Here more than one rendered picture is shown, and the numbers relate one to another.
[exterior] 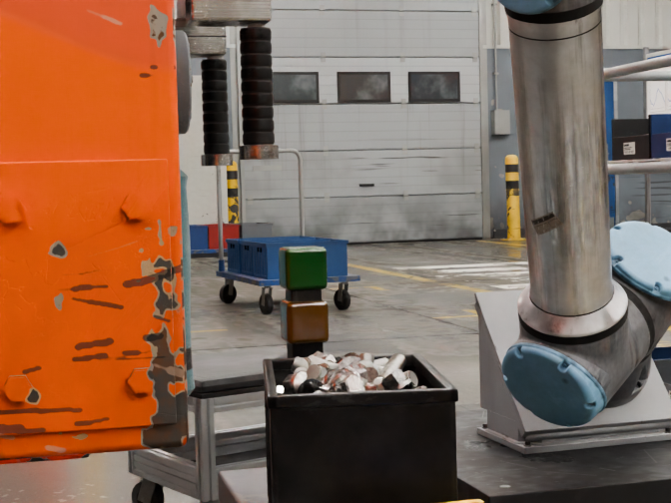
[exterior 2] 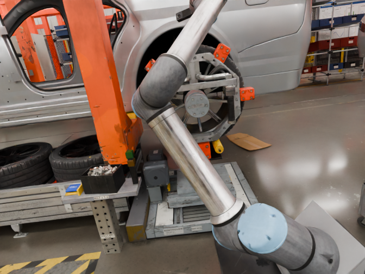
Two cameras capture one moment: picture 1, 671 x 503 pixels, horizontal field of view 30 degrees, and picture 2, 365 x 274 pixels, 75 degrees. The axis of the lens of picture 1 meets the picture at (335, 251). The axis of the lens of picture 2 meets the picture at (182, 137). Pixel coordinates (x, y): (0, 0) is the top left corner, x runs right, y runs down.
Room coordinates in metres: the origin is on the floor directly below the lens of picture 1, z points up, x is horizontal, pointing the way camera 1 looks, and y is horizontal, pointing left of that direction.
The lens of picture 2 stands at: (1.79, -1.10, 1.14)
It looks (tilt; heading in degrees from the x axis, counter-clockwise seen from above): 19 degrees down; 104
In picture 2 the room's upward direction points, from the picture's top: 8 degrees counter-clockwise
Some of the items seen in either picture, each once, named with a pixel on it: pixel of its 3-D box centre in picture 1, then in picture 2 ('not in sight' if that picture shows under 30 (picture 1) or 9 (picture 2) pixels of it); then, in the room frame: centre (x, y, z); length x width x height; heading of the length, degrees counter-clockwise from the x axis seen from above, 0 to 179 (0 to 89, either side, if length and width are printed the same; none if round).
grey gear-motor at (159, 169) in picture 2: not in sight; (158, 172); (1.13, 0.53, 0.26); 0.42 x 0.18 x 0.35; 103
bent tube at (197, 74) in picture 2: not in sight; (211, 69); (1.65, 0.25, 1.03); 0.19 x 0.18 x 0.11; 103
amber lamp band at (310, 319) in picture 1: (304, 320); (131, 162); (1.18, 0.03, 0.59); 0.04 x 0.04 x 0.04; 13
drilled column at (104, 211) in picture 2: not in sight; (107, 221); (0.96, -0.02, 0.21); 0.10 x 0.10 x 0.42; 13
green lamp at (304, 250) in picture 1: (303, 267); (129, 154); (1.18, 0.03, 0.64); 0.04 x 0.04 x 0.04; 13
